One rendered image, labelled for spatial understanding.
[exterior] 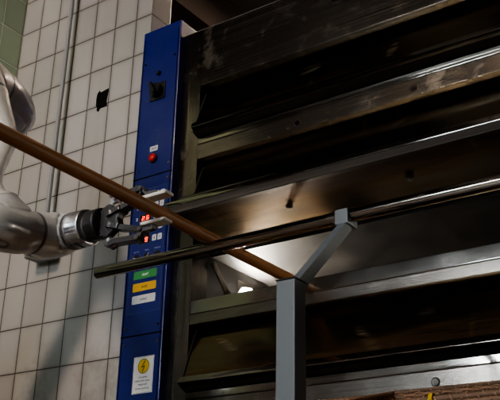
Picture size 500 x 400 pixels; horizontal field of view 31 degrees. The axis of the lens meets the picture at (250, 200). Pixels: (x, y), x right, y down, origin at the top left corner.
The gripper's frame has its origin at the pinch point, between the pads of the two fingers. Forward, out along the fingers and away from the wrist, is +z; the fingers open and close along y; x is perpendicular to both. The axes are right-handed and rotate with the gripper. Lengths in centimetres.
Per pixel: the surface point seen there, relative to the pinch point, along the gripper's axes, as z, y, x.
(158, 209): 1.6, 1.2, 1.9
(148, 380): -43, 24, -50
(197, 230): 1.6, 1.3, -12.3
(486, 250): 55, 4, -53
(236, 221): -14, -17, -49
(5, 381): -106, 17, -54
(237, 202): -7.4, -18.4, -40.9
